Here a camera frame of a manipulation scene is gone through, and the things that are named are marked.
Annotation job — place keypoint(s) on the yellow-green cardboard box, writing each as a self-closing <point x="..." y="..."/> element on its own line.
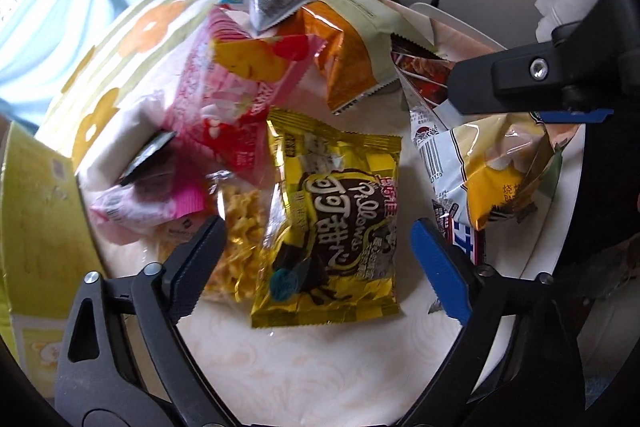
<point x="40" y="232"/>

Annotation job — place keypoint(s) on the orange and cream snack bag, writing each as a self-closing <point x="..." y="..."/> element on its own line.
<point x="350" y="57"/>

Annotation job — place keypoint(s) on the dark green snack packet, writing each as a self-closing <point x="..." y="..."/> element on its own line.
<point x="147" y="157"/>

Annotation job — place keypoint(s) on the blue and white bar packet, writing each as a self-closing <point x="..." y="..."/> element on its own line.
<point x="467" y="237"/>

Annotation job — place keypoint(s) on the clear waffle packet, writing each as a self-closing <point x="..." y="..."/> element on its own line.
<point x="240" y="232"/>

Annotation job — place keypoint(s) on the gold snack bag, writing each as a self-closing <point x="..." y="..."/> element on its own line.
<point x="340" y="207"/>

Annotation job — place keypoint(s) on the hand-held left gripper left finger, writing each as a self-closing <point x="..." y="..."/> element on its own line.
<point x="200" y="259"/>

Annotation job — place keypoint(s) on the small pink wrapped packet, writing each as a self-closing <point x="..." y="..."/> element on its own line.
<point x="150" y="207"/>

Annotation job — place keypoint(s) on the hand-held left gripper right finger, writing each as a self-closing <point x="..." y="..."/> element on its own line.
<point x="440" y="267"/>

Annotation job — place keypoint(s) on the pink snack bag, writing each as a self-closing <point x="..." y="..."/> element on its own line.
<point x="225" y="107"/>

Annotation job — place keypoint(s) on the yellow and cream snack bag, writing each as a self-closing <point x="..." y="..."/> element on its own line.
<point x="500" y="177"/>

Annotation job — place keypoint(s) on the floral cloth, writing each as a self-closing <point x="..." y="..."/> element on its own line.
<point x="150" y="22"/>

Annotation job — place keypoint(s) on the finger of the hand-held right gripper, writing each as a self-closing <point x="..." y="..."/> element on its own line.
<point x="480" y="87"/>
<point x="575" y="116"/>

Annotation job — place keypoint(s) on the red and white snack bag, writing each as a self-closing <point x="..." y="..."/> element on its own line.
<point x="430" y="147"/>

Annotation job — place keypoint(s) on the sheer light blue curtain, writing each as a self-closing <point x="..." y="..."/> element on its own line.
<point x="60" y="7"/>

